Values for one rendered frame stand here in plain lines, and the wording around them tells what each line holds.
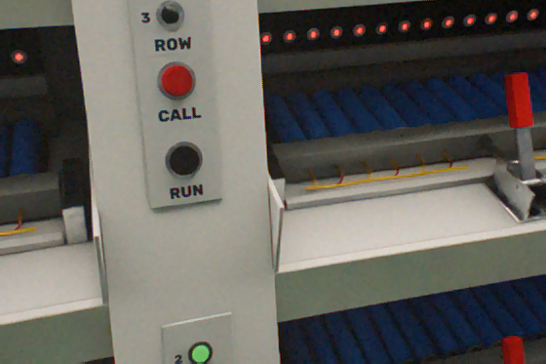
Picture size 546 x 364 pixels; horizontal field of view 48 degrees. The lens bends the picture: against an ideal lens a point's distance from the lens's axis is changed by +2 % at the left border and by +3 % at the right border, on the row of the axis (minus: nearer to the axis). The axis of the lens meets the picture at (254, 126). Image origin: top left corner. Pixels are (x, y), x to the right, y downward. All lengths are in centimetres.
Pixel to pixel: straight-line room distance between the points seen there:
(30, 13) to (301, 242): 20
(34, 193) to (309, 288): 18
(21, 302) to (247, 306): 12
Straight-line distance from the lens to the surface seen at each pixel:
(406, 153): 45
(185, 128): 32
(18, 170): 42
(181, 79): 32
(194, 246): 35
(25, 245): 39
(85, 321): 36
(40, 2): 33
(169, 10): 31
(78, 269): 37
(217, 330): 37
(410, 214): 42
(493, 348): 56
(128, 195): 33
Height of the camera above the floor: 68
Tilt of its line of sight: 12 degrees down
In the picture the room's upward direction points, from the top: 4 degrees counter-clockwise
